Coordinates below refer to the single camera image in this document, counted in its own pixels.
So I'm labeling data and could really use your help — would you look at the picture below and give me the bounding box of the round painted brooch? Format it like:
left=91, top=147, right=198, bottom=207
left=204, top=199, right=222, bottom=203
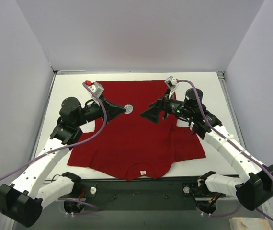
left=124, top=104, right=133, bottom=114

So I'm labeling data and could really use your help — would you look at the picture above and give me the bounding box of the red t-shirt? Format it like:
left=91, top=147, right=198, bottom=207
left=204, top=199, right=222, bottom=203
left=68, top=80, right=205, bottom=181

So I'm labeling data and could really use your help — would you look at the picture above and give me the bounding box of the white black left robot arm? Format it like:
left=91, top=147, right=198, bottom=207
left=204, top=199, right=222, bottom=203
left=0, top=96, right=133, bottom=227

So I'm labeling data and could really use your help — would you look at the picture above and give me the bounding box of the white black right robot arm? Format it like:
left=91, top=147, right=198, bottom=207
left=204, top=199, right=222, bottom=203
left=140, top=89, right=273, bottom=210

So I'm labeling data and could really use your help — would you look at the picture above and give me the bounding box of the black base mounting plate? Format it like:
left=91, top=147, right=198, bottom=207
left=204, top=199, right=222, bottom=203
left=62, top=176, right=217, bottom=198

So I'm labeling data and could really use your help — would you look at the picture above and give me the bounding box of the beige foam block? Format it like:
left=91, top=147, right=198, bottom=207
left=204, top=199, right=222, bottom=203
left=229, top=217, right=271, bottom=230

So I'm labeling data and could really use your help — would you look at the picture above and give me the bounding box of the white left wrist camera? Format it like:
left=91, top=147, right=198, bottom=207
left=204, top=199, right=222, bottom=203
left=82, top=80, right=104, bottom=99

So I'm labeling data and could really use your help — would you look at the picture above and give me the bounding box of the aluminium table edge rail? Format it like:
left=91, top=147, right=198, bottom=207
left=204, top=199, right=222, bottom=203
left=52, top=69, right=225, bottom=75

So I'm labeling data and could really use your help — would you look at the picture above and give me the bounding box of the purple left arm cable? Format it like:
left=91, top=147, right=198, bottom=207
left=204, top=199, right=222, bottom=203
left=0, top=81, right=108, bottom=215

